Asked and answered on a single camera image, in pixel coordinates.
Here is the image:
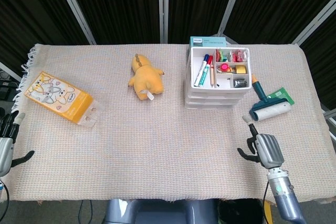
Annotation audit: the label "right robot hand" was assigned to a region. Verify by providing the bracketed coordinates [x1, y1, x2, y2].
[237, 115, 286, 169]

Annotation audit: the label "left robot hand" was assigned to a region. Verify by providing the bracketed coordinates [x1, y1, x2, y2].
[0, 111, 35, 177]

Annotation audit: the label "clear plastic drawer with erasers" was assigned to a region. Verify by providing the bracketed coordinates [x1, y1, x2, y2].
[185, 102, 236, 110]

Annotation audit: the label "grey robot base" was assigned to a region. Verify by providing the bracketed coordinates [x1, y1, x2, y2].
[104, 199, 219, 224]

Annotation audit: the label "white desk drawer organizer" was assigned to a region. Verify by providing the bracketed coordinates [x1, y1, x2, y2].
[184, 46, 253, 111]

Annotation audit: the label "teal lint roller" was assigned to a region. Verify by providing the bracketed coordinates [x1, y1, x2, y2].
[248, 73, 291, 122]

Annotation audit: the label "yellow metal bar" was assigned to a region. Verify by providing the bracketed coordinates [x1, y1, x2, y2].
[263, 200, 273, 224]

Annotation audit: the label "black floor equipment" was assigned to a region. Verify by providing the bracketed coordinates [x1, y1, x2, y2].
[0, 69, 19, 109]

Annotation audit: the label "black binder clips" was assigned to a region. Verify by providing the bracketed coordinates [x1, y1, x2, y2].
[232, 78, 248, 89]

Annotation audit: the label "yellow corgi print tissue pack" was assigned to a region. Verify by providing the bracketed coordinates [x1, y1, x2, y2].
[24, 70, 105, 130]

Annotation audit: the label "wooden pencil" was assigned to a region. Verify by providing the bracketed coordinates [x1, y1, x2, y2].
[209, 62, 217, 89]

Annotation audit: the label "red capped green marker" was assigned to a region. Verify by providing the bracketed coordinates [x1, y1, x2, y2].
[198, 55, 214, 89]

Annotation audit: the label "red candy packets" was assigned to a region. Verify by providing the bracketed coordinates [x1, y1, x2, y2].
[230, 50, 249, 63]

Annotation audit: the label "blue capped whiteboard marker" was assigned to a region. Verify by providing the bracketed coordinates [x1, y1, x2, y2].
[194, 54, 210, 87]

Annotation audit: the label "green and red clip packet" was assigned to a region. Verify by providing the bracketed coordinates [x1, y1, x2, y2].
[215, 48, 229, 62]

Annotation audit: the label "black folding screen panel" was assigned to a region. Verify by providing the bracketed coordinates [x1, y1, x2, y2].
[162, 0, 248, 44]
[296, 11, 336, 120]
[223, 0, 336, 45]
[0, 0, 97, 79]
[61, 0, 169, 45]

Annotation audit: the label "beige woven tablecloth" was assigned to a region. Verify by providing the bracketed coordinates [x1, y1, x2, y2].
[12, 42, 330, 205]

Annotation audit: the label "teal Philips box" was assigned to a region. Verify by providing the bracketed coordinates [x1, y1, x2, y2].
[189, 36, 228, 50]

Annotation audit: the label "yellow plush toy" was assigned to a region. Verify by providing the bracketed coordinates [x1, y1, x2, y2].
[128, 53, 166, 102]

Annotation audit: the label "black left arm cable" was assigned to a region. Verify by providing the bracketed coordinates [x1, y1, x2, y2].
[0, 178, 10, 204]

